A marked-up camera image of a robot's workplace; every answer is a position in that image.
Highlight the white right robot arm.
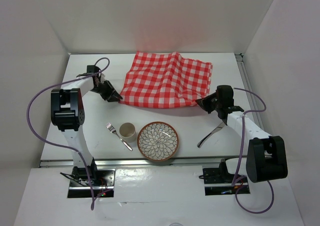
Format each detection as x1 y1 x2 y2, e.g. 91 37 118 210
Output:
196 85 288 185

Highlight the floral patterned ceramic bowl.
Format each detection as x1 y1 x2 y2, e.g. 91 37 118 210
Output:
137 121 180 162

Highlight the beige cup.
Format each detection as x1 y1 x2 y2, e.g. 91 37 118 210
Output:
119 122 137 143

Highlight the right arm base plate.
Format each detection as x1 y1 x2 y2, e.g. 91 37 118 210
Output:
199 168 251 196

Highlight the silver table knife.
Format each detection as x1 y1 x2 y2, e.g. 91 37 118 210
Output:
196 122 225 148

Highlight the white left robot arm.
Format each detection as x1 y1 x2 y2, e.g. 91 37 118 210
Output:
50 65 122 185

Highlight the silver fork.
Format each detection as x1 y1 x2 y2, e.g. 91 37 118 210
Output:
106 123 133 151

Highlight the red white checkered cloth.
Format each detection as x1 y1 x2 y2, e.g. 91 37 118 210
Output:
120 52 213 109

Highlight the aluminium frame rail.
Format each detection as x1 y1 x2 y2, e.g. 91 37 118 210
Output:
40 53 270 167

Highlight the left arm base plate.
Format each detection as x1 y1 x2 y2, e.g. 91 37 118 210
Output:
60 168 116 198

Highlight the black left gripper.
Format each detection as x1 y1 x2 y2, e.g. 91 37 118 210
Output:
89 80 122 103

